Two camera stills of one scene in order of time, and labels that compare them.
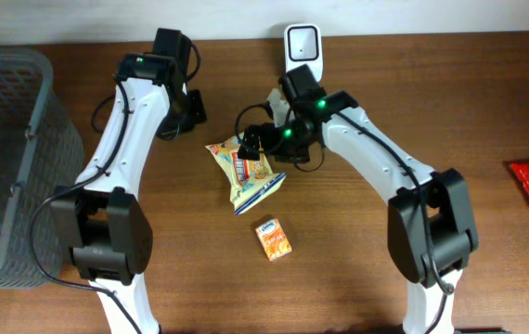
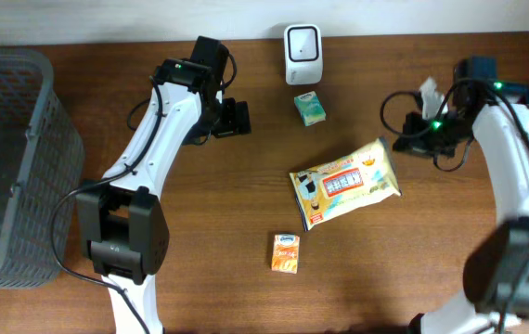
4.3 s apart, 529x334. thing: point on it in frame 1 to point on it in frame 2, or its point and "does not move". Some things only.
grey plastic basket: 23,147 does not move
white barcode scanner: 303,45 does not move
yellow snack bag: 248,180 to 344,185
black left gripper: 198,108 to 233,119
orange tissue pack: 274,239 to 285,253
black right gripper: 251,140 to 419,142
